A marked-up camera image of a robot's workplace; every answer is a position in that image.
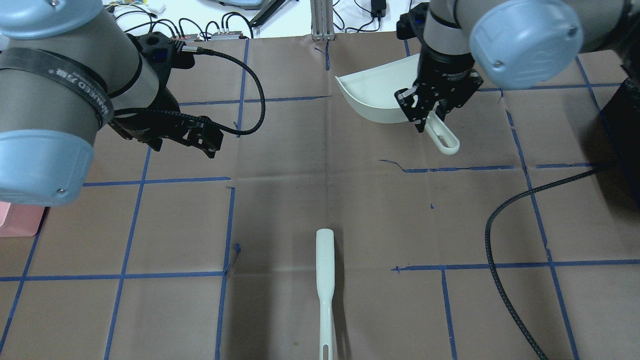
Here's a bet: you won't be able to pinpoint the pink plastic tray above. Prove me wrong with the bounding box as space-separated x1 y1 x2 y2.
0 202 45 239

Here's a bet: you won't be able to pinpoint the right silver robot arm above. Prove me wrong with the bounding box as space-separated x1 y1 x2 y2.
394 0 639 132

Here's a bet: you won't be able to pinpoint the aluminium frame post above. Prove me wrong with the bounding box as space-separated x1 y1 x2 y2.
310 0 336 43

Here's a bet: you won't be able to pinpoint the black power adapter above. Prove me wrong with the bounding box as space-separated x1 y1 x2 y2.
370 0 387 19

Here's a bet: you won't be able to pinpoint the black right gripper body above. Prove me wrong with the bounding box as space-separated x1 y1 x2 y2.
394 43 483 133

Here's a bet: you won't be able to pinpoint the pale green plastic dustpan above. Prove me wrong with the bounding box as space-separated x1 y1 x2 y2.
334 54 461 155

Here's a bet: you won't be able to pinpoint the black trash bag bin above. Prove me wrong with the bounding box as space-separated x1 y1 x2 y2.
600 77 640 206

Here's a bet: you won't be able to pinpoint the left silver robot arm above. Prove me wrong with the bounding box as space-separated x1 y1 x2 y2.
0 0 223 207

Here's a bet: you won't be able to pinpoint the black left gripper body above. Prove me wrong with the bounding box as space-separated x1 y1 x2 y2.
109 32 224 158

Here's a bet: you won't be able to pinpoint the white hand brush black bristles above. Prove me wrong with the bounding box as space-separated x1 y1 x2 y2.
315 228 336 360

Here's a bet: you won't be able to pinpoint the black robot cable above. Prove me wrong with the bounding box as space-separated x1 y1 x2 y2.
486 165 608 360

